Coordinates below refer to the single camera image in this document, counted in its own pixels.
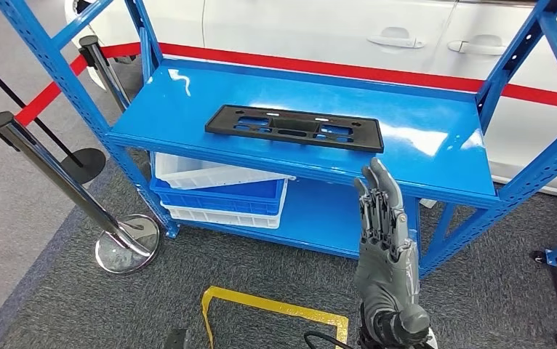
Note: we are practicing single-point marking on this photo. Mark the white car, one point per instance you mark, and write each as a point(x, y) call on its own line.
point(307, 29)

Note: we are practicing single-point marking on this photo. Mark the black plastic plate part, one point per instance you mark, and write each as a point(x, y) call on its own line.
point(220, 126)

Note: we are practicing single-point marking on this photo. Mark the black thin post stanchion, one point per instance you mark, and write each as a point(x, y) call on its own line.
point(83, 166)

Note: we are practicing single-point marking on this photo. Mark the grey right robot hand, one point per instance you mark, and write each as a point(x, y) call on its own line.
point(387, 274)

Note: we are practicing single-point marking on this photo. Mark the black left wrist camera bracket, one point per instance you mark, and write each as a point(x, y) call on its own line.
point(176, 339)

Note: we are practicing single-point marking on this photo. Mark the yellow floor tape square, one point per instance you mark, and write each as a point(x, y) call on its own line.
point(269, 303)

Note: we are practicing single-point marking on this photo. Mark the blue plastic crate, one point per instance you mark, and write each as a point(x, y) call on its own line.
point(220, 202)

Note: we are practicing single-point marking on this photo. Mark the red barrier belt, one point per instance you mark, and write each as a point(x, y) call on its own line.
point(42, 98)
point(307, 65)

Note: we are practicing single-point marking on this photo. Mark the chrome barrier stanchion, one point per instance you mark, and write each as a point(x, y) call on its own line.
point(129, 245)
point(105, 72)

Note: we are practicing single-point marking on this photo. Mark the white ribbed plastic panel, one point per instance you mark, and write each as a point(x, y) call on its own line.
point(428, 203)

